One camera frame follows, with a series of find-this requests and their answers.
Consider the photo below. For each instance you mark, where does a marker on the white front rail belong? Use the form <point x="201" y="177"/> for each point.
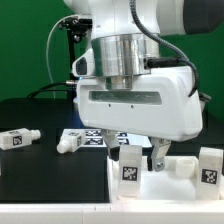
<point x="123" y="213"/>

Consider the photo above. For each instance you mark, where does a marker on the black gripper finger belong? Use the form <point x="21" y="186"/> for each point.
<point x="112" y="143"/>
<point x="156" y="161"/>

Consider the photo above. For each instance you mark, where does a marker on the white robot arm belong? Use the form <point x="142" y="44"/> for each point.
<point x="126" y="85"/>

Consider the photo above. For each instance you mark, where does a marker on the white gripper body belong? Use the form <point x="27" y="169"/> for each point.
<point x="159" y="104"/>

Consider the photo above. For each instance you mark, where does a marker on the white square tabletop tray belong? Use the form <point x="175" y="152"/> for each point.
<point x="177" y="182"/>

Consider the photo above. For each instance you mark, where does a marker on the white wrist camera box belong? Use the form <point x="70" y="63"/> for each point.
<point x="84" y="66"/>

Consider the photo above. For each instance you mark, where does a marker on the white marker sheet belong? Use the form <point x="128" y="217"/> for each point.
<point x="94" y="139"/>

